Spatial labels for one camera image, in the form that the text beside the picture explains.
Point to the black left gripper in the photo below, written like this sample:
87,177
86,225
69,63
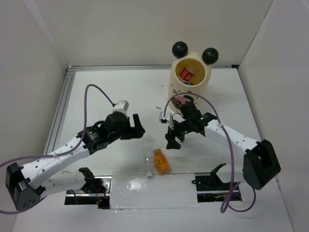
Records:
136,131

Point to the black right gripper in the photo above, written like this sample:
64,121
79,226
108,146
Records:
172,143

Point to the clear unlabelled plastic bottle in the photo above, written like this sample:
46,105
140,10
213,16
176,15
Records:
148,147

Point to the orange juice bottle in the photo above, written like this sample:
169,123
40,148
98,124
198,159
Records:
161,162

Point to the red label plastic bottle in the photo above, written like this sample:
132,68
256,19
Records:
186,74

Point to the blue label clear bottle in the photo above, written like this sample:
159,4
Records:
188,83

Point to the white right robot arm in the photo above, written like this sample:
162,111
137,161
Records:
259,160

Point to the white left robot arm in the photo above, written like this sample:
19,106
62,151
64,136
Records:
29,183

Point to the cream bin with black ears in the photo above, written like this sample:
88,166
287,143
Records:
179,93

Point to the white taped cover sheet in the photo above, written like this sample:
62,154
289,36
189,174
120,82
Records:
160,192

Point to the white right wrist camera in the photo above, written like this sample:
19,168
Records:
162,118

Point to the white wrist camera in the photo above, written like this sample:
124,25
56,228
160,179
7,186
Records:
162,118
121,107

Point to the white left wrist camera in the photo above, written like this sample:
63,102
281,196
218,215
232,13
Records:
121,107

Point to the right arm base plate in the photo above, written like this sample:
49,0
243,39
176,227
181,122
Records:
210,188

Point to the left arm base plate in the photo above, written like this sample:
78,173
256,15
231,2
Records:
98,195

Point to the aluminium frame rail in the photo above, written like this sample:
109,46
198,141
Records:
146,89

